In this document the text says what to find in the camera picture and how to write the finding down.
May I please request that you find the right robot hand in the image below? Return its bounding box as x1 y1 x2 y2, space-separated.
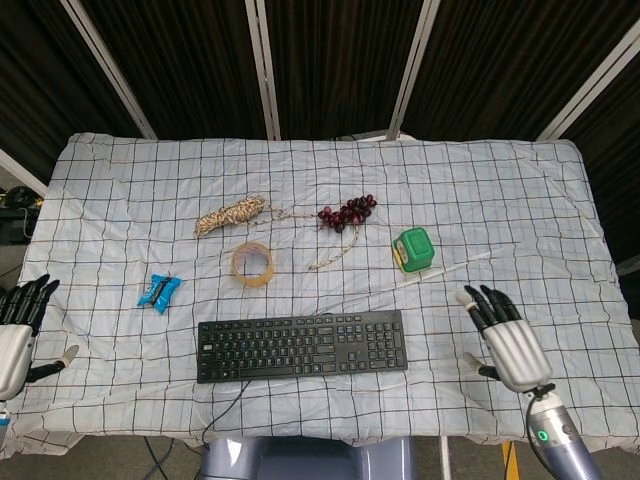
455 284 557 399

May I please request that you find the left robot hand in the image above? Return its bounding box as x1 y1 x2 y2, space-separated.
0 274 80 401

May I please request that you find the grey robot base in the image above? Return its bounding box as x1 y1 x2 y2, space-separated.
199 437 417 480

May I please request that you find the black computer keyboard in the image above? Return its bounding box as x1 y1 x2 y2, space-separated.
197 309 409 385

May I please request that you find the white thin stick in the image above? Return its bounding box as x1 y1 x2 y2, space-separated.
397 248 512 290

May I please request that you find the green plastic box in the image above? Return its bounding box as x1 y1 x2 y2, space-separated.
391 226 435 275

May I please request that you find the blue snack packet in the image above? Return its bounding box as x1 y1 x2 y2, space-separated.
136 273 183 315

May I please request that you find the dark red grape bunch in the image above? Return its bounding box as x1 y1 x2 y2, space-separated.
317 193 379 234

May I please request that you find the white checked tablecloth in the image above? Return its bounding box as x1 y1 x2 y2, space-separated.
0 131 640 460

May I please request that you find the clear packing tape roll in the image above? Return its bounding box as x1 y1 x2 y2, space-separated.
230 242 276 289

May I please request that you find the black equipment with cables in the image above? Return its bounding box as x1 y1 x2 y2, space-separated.
0 183 47 246

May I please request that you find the blue floor cable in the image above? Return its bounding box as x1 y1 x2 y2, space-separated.
143 437 174 480

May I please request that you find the thin black cable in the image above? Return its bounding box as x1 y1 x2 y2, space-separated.
201 380 252 448

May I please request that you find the beige braided rope bundle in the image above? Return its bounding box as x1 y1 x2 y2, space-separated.
193 194 362 272

